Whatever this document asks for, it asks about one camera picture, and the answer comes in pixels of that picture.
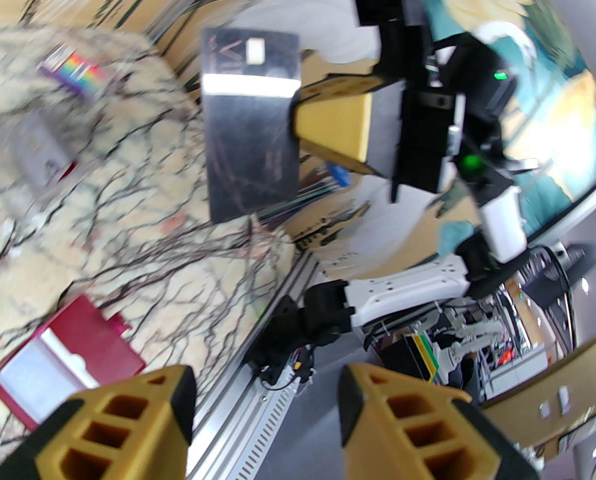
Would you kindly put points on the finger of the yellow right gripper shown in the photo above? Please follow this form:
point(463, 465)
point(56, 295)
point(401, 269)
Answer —
point(338, 128)
point(338, 87)

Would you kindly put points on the aluminium front rail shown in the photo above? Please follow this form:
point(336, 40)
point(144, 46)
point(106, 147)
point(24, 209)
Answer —
point(257, 393)

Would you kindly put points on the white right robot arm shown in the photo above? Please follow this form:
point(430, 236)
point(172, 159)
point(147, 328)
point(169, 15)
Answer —
point(408, 288)

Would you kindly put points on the black VIP card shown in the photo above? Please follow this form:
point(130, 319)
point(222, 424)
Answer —
point(250, 133)

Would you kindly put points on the red leather card holder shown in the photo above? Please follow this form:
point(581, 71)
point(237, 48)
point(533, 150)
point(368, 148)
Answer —
point(67, 358)

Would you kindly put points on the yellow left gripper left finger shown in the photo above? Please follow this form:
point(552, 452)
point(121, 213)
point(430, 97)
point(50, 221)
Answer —
point(102, 433)

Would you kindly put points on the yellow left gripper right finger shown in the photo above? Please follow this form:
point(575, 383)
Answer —
point(418, 433)

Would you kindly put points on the purple rainbow marker pack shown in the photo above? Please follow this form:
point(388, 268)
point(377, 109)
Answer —
point(72, 70)

